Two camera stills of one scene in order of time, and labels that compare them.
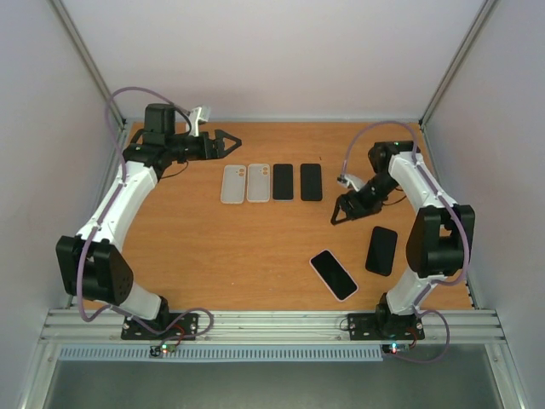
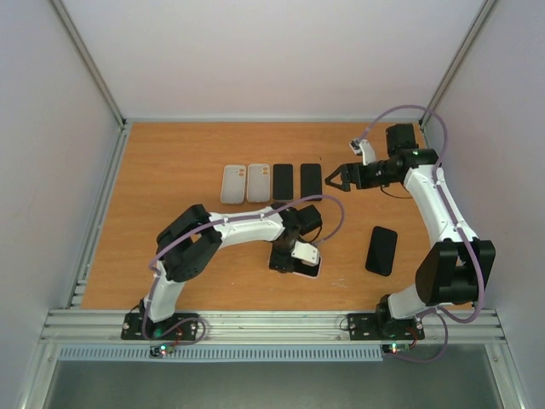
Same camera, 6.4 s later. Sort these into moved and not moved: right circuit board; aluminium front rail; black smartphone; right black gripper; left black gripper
Moved: left black gripper; right black gripper
Not moved: aluminium front rail; right circuit board; black smartphone
